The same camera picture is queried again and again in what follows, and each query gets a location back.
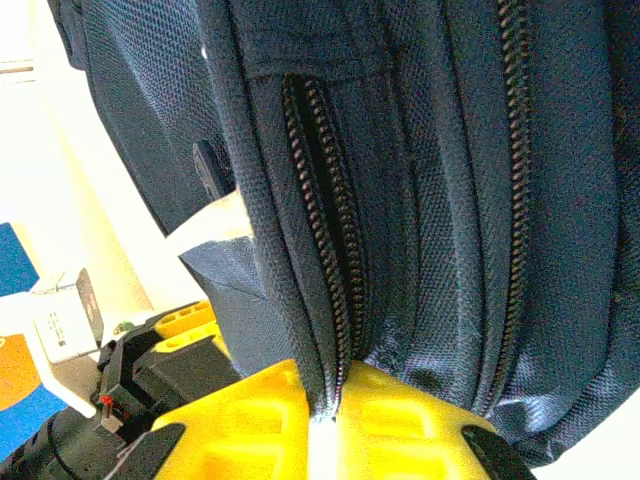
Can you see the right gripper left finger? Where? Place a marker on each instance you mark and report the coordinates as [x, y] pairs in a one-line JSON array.
[[240, 440]]

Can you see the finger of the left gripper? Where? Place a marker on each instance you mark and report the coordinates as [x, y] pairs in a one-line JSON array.
[[182, 317], [190, 370]]

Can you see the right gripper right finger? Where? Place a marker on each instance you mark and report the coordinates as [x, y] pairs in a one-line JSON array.
[[400, 440]]

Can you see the navy blue backpack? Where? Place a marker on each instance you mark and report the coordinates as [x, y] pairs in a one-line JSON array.
[[425, 200]]

